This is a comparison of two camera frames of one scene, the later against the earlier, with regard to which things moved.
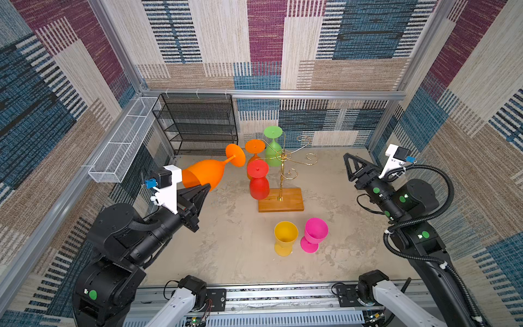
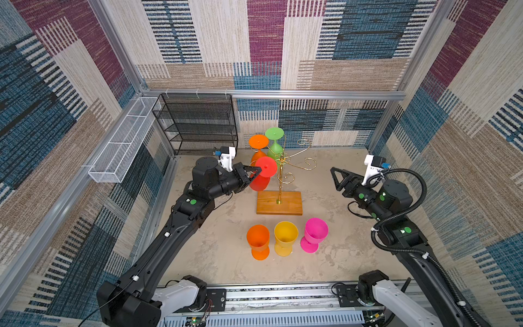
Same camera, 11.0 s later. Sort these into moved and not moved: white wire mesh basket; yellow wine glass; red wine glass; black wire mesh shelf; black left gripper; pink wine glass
Moved: red wine glass; black left gripper
Not moved: pink wine glass; white wire mesh basket; black wire mesh shelf; yellow wine glass
